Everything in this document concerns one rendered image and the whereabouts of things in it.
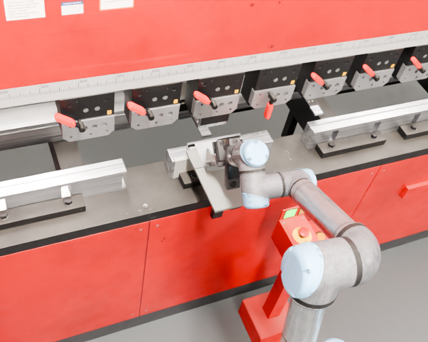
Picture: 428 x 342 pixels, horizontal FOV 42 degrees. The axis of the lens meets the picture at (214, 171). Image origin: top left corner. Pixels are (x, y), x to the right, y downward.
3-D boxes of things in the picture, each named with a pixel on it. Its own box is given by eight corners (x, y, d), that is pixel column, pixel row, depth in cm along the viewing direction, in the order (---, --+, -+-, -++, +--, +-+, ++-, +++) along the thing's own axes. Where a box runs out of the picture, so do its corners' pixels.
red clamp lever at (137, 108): (132, 106, 154) (155, 117, 161) (127, 96, 156) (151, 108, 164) (128, 110, 155) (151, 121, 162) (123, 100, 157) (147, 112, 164)
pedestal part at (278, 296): (268, 319, 251) (299, 256, 210) (261, 307, 254) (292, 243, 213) (279, 315, 253) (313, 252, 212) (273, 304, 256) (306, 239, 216)
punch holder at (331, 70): (302, 100, 189) (316, 62, 176) (291, 84, 193) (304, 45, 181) (340, 93, 194) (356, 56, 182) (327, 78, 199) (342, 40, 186)
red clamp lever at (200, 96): (199, 95, 161) (219, 106, 168) (193, 85, 163) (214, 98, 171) (194, 99, 162) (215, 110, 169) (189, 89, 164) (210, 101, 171)
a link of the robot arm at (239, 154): (246, 171, 152) (242, 140, 152) (232, 171, 163) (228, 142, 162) (272, 167, 155) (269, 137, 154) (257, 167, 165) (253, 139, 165)
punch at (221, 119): (199, 130, 186) (203, 110, 178) (197, 126, 187) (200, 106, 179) (226, 125, 189) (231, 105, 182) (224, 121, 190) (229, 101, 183)
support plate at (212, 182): (214, 212, 176) (215, 211, 175) (185, 152, 191) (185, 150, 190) (265, 200, 182) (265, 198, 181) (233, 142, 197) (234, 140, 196)
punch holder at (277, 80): (249, 110, 182) (260, 70, 169) (239, 92, 186) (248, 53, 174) (289, 102, 187) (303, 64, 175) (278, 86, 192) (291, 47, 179)
